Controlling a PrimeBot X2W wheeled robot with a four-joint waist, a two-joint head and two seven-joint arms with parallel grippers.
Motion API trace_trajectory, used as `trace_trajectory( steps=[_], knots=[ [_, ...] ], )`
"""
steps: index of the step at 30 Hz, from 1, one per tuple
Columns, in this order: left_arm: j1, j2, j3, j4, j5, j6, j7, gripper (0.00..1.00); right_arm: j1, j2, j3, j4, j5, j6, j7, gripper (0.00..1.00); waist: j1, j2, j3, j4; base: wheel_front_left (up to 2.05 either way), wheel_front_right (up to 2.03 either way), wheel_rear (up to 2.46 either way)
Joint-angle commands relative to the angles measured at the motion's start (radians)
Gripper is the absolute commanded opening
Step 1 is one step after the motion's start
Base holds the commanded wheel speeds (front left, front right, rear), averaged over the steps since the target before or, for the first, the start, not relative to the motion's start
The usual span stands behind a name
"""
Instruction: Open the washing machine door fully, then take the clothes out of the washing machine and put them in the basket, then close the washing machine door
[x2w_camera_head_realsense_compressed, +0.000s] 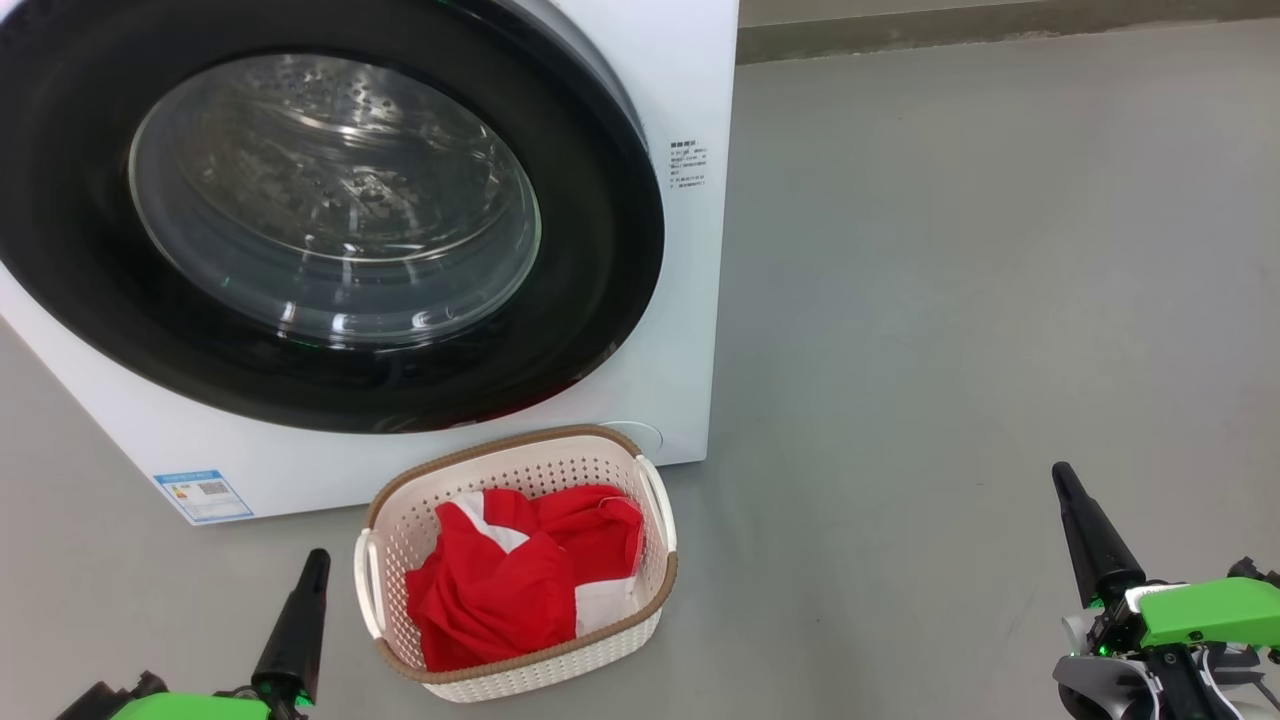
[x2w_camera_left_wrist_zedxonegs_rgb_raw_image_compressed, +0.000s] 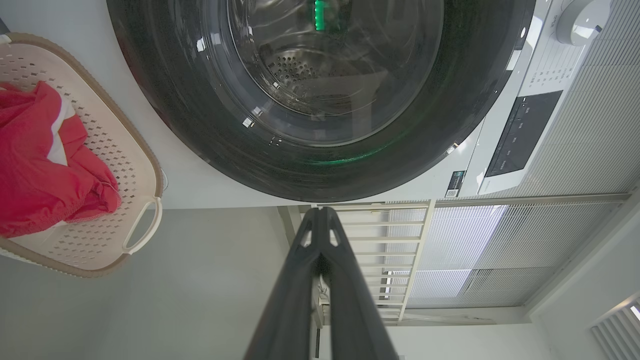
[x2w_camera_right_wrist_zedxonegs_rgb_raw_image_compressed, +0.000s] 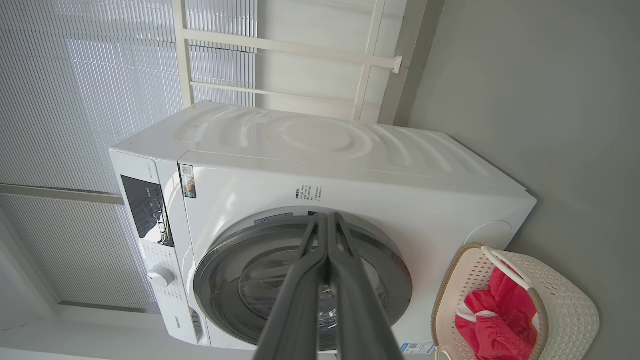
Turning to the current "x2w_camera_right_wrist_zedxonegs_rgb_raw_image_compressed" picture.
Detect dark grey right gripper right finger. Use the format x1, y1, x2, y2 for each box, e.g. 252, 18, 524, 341
328, 212, 405, 360

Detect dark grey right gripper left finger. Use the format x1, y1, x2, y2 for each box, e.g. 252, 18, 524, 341
252, 212, 330, 360

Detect grey round glass washer door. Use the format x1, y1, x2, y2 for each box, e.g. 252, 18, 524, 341
193, 207, 414, 352

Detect red garment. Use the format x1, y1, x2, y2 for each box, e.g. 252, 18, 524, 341
454, 266, 539, 360

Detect white front-load washing machine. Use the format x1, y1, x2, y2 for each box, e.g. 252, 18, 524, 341
108, 100, 538, 351

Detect cream perforated laundry basket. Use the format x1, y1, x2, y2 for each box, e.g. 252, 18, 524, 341
431, 243, 601, 360

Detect blue white label sticker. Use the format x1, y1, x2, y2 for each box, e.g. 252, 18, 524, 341
400, 342, 436, 356

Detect white washer control knob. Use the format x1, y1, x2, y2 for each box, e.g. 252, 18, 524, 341
146, 265, 176, 289

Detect round white filter cover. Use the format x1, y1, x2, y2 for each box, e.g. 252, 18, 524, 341
462, 220, 513, 251

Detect colourful promotional sticker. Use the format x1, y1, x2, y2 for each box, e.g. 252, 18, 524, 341
178, 164, 197, 199

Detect black washer control panel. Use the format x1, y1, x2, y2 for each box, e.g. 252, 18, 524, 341
120, 175, 175, 248

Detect white slatted window blinds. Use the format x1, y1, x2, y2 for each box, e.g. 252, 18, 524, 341
0, 0, 258, 311

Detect white metal rack frame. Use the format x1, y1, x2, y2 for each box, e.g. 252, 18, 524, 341
172, 0, 404, 122

